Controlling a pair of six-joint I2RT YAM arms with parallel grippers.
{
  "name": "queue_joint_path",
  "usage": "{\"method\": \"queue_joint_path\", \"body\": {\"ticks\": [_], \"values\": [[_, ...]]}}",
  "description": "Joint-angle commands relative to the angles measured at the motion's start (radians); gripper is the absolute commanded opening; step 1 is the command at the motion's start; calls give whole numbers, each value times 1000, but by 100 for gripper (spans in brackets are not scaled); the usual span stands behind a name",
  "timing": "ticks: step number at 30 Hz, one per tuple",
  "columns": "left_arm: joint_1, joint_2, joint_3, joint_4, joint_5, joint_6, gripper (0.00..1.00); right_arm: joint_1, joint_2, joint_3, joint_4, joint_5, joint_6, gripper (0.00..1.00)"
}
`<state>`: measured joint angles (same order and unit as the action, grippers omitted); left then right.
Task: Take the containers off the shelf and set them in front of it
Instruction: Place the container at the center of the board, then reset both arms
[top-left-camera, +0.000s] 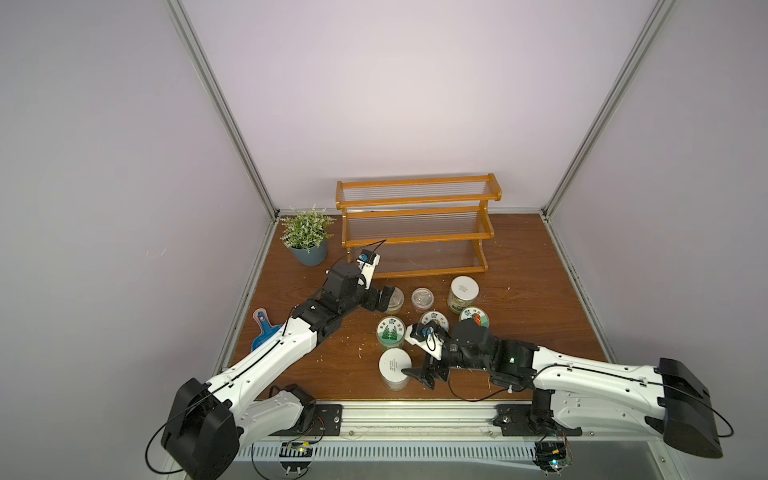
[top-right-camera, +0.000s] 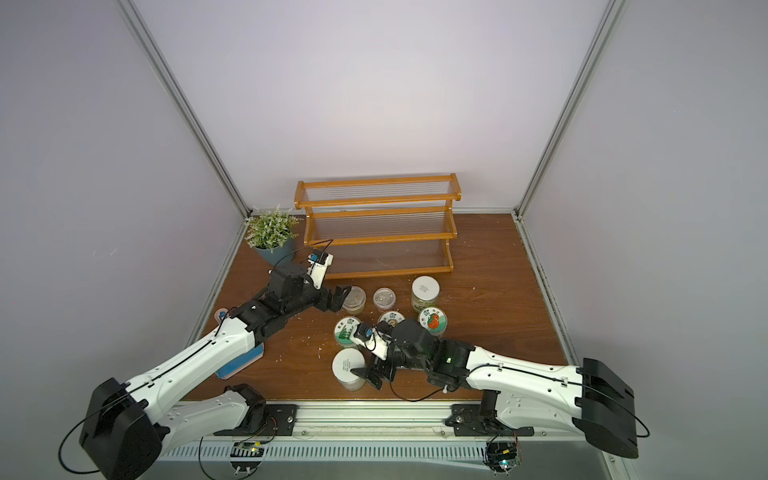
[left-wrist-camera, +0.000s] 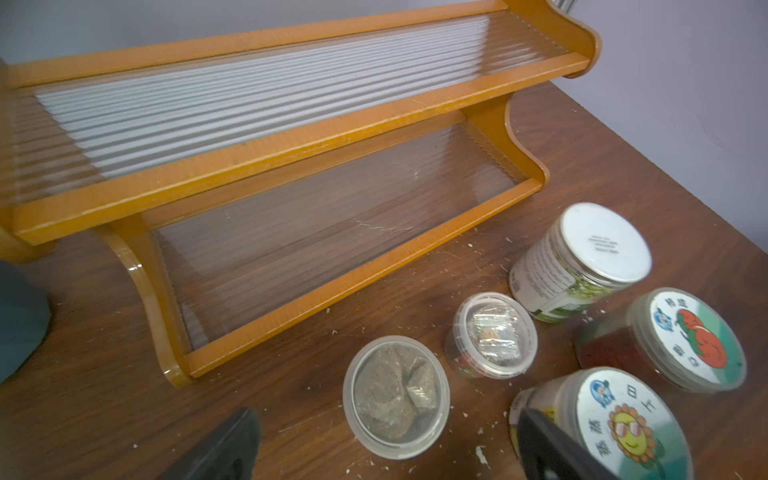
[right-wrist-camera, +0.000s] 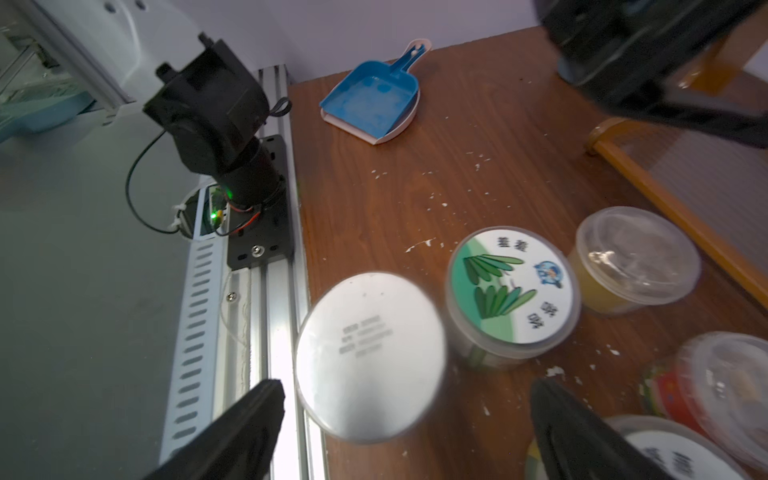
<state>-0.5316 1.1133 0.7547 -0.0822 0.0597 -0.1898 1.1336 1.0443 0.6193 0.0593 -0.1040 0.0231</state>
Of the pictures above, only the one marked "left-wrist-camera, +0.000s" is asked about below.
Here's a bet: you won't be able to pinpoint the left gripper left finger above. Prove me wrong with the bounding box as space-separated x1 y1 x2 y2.
158 408 262 479

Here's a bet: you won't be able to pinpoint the tomato lid jar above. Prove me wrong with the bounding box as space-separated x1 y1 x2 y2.
574 287 747 394

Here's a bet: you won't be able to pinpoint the white green Ideal jar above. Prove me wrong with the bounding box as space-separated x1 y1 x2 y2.
508 202 652 323

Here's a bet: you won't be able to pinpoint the wooden three-tier shelf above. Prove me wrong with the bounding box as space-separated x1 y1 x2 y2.
1 1 603 388

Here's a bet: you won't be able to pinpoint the clear cup yellow seeds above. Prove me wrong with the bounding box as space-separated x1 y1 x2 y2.
343 335 451 461

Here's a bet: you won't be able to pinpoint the sunflower lid jar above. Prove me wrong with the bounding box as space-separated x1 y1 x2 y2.
508 367 694 479

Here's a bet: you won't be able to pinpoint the potted green plant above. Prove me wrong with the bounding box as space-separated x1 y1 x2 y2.
0 261 52 383

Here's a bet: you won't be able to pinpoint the clear cup red label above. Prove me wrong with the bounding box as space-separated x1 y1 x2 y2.
445 292 538 380

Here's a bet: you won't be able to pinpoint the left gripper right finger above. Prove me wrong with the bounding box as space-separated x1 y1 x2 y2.
517 408 617 480

